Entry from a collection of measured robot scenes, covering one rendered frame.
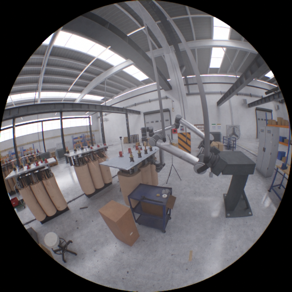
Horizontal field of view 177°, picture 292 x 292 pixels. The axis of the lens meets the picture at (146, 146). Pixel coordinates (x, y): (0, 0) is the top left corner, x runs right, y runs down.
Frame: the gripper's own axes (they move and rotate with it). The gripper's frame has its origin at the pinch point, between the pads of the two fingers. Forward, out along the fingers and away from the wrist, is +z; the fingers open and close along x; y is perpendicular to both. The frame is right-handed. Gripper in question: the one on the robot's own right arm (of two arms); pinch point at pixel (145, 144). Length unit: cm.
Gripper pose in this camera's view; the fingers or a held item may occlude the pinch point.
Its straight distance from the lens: 212.0
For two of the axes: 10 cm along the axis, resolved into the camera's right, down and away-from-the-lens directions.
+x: -8.5, 0.0, 5.2
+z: 1.0, 9.8, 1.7
